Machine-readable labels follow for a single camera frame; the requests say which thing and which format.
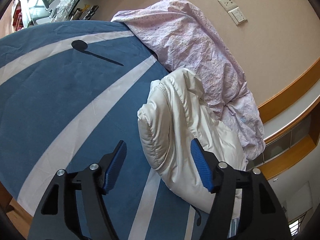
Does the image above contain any white puffer jacket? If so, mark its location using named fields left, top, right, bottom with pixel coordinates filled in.
left=137, top=67, right=248, bottom=215

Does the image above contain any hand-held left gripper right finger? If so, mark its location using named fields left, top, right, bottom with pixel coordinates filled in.
left=190, top=138, right=292, bottom=240

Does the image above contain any white wall light switch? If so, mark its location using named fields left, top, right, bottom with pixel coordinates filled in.
left=228, top=8, right=248, bottom=26

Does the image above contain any blue striped bed sheet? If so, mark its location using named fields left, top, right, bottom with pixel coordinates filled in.
left=0, top=20, right=240, bottom=240

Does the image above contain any white tabletop device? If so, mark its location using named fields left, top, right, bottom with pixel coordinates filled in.
left=46, top=0, right=62, bottom=12

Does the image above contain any pink crumpled duvet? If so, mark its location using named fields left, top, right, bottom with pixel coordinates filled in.
left=110, top=0, right=266, bottom=160

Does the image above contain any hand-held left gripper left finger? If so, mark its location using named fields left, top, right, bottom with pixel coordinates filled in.
left=27, top=140, right=127, bottom=240

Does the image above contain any white wall socket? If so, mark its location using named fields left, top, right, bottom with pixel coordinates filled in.
left=217, top=0, right=237, bottom=12

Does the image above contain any frosted glass door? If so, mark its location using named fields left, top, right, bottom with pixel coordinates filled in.
left=246, top=115, right=316, bottom=166

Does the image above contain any window with metal railing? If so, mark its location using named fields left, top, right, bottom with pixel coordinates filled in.
left=287, top=211, right=309, bottom=238

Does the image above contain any group of dark bottles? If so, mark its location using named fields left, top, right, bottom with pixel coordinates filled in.
left=72, top=4, right=100, bottom=21

